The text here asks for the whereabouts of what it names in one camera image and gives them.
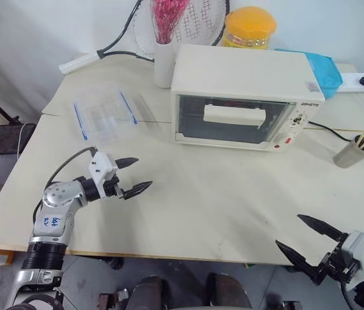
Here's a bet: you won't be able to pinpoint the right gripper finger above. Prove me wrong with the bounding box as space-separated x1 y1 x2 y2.
275 239 319 279
297 213 345 242

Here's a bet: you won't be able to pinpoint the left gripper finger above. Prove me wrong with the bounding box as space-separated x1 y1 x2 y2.
122 180 154 200
115 157 140 171

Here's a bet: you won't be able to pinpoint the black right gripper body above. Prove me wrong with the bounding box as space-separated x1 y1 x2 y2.
310 232 361 285

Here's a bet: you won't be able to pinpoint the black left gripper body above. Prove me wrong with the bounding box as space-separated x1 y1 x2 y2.
103 176 126 199

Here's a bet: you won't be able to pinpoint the white toaster oven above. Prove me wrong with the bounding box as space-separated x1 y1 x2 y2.
170 43 327 153

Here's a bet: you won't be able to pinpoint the clear plastic box blue clips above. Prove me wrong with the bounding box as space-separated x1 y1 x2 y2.
72 81 138 145

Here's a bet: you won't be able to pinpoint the dark rounded shape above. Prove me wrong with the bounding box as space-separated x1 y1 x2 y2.
129 274 171 310
206 272 254 310

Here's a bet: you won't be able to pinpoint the metal cup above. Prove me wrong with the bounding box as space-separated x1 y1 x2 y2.
334 134 364 169

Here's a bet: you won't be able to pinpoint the white cylindrical vase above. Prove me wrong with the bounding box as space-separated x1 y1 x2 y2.
153 41 178 89

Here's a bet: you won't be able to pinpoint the black badminton racket white grip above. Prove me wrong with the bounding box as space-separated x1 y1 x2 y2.
58 0 231 76

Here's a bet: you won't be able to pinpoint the black mesh tray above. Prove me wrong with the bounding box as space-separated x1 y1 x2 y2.
0 122 37 156

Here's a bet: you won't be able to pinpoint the white power strip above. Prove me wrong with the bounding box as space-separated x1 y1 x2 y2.
336 72 364 94

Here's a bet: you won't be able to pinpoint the blue plastic bag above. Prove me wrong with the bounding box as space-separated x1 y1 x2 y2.
273 48 344 98

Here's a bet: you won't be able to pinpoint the yellow jar with orange lid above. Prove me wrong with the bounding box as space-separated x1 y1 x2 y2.
221 6 279 50

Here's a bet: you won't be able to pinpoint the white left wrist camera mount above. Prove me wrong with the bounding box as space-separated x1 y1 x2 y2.
88 151 118 200

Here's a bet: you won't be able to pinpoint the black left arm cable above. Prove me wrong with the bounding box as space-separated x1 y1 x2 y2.
32 147 99 227

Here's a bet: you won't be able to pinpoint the white thin cable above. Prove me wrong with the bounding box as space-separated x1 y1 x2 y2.
16 122 30 162

